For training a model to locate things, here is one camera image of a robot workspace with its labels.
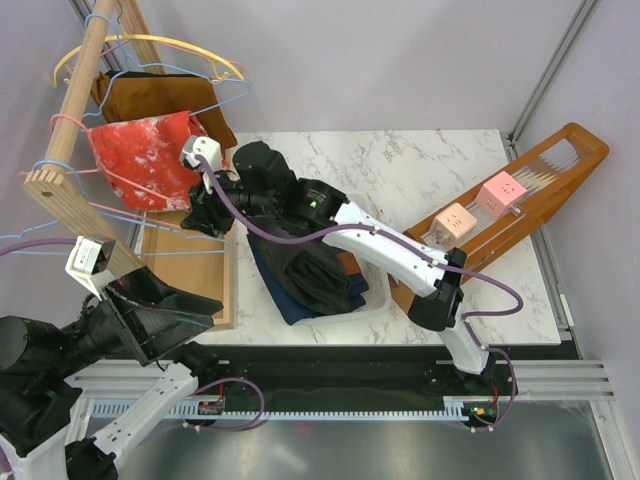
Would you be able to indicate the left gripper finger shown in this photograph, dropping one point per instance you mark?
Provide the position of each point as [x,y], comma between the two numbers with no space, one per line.
[162,333]
[144,287]

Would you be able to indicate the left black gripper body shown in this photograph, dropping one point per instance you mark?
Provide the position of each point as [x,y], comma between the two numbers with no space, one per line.
[111,322]

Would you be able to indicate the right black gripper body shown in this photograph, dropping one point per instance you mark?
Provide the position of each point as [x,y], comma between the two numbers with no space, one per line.
[209,202]

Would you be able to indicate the black jeans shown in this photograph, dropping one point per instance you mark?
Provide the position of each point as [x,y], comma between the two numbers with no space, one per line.
[308,273]

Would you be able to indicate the dark blue jeans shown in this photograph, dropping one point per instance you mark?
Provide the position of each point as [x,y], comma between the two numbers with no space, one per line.
[292,312]

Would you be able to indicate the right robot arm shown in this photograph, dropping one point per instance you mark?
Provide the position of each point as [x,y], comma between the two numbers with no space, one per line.
[297,228]

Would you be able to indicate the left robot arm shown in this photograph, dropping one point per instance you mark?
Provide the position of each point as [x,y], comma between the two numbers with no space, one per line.
[37,359]

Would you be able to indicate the red white patterned trousers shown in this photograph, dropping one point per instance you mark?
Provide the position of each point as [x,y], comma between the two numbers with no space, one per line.
[141,160]

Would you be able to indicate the brown trousers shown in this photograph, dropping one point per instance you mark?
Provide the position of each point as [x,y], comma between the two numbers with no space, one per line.
[136,95]

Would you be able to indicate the yellow plastic hanger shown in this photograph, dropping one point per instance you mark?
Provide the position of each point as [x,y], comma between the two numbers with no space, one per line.
[171,43]

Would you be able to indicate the wooden clothes rack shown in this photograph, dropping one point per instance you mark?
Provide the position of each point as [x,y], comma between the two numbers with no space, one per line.
[209,268]

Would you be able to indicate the white plastic basket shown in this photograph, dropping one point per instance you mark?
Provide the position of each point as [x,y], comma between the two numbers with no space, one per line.
[377,298]

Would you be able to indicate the peach cube power socket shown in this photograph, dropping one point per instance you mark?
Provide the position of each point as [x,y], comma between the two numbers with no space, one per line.
[452,225]

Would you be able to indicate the brown wooden tray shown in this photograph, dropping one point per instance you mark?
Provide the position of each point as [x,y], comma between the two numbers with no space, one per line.
[551,171]

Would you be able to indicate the pink cube power socket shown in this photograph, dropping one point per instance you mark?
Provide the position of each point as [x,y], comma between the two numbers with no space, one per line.
[498,194]

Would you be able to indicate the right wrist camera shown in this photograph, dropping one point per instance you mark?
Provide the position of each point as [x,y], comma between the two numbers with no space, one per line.
[199,149]

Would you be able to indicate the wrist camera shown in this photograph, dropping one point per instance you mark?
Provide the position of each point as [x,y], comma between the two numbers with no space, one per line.
[199,149]
[89,263]

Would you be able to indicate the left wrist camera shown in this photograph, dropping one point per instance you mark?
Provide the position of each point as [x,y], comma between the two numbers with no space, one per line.
[89,263]

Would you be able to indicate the white cable duct rail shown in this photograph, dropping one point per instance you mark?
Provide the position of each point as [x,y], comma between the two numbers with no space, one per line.
[215,409]

